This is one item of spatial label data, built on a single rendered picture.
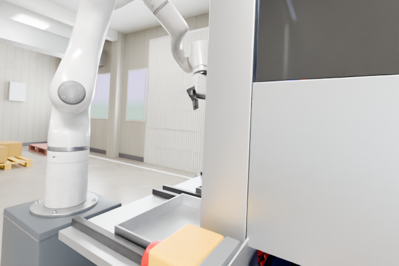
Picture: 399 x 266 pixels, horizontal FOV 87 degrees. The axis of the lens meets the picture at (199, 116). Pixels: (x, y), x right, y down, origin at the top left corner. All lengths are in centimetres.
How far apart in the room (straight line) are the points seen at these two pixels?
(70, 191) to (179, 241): 58
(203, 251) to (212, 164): 10
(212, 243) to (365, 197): 16
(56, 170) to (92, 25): 47
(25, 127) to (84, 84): 848
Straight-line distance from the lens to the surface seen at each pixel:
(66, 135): 77
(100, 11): 84
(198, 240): 27
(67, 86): 72
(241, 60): 27
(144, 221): 63
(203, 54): 96
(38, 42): 645
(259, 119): 26
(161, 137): 518
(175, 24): 93
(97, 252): 56
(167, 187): 86
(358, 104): 25
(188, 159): 474
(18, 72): 917
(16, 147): 633
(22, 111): 914
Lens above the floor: 116
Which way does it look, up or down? 1 degrees up
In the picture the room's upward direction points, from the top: 3 degrees clockwise
